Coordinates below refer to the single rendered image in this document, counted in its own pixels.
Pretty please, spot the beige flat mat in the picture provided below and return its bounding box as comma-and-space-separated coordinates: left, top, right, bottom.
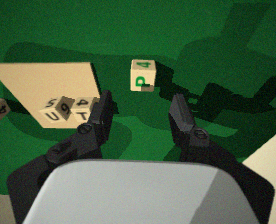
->
0, 62, 101, 128

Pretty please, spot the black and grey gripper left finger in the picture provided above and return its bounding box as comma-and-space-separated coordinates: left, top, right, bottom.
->
6, 90, 114, 224

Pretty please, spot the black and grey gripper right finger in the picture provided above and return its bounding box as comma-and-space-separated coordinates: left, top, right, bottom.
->
168, 93, 275, 224

